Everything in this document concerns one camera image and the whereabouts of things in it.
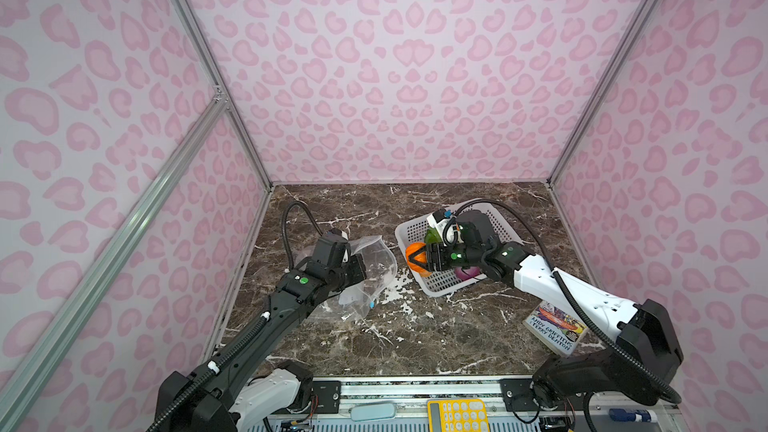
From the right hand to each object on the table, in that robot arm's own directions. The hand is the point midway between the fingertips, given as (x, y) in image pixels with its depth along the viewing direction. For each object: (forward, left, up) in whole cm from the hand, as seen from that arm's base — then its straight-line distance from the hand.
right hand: (419, 255), depth 76 cm
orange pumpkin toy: (-2, 0, +2) cm, 2 cm away
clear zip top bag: (-6, +17, -16) cm, 24 cm away
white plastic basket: (+3, -9, -20) cm, 22 cm away
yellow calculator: (-32, -9, -18) cm, 38 cm away
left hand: (0, +13, -4) cm, 14 cm away
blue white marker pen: (-30, -46, -18) cm, 58 cm away
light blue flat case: (-31, +10, -18) cm, 37 cm away
